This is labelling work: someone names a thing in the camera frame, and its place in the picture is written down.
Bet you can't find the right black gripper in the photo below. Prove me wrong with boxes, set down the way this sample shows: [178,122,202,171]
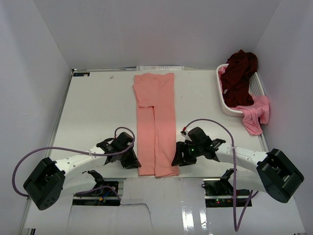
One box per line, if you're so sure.
[172,141,202,167]

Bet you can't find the salmon pink t shirt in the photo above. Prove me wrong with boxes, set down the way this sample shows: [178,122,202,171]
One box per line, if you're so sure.
[133,73,179,178]

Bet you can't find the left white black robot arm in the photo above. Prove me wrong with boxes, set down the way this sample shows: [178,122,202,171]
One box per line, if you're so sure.
[23,132,141,211]

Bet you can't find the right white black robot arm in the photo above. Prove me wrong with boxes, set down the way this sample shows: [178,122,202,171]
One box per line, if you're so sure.
[172,139,304,203]

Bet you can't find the white paper sheets front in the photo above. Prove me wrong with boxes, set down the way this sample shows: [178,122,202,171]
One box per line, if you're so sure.
[24,177,306,233]

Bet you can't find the papers behind table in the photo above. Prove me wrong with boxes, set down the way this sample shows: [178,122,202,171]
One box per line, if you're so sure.
[136,66,184,71]

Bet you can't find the pink shirt in basket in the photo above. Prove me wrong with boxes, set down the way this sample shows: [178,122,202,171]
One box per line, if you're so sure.
[234,95,270,136]

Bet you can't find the black label sticker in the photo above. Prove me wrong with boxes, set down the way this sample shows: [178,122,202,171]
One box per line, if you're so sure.
[73,72,90,77]

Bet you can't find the dark red shirt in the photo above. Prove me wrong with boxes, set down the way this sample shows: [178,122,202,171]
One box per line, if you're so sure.
[220,50,258,108]

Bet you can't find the white plastic laundry basket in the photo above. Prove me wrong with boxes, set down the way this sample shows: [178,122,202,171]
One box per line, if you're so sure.
[216,64,265,117]

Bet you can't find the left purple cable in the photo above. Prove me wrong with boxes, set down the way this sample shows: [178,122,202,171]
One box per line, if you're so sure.
[12,126,135,200]

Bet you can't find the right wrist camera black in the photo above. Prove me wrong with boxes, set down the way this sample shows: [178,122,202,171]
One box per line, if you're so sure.
[187,127,212,145]

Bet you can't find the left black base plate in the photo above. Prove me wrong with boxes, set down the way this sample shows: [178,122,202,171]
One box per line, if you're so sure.
[74,180,121,206]

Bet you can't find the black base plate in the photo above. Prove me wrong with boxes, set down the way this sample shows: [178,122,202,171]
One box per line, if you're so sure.
[74,180,121,206]
[201,180,249,208]

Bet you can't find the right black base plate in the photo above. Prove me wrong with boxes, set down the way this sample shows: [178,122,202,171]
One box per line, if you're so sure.
[201,180,249,208]

